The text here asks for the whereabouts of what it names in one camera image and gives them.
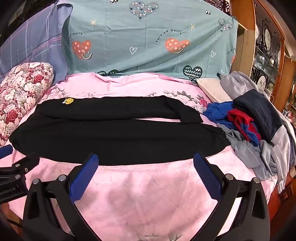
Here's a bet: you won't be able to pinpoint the red floral bolster pillow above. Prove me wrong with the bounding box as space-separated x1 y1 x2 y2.
0 62 54 147

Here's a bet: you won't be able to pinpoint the black pants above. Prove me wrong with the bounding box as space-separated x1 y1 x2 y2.
9 96 230 166

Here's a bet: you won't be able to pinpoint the blue plaid pillow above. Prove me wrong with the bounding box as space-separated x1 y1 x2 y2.
1 1 73 84

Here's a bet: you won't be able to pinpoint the light grey blue garment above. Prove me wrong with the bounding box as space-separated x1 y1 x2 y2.
217 123 277 180

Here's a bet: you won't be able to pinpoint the teal heart print sheet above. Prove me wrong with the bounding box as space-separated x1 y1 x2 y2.
62 1 238 81

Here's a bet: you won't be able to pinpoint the wooden display cabinet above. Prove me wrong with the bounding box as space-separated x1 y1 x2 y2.
230 1 295 111

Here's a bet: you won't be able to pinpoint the blue red garment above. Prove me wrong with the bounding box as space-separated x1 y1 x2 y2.
203 101 261 147

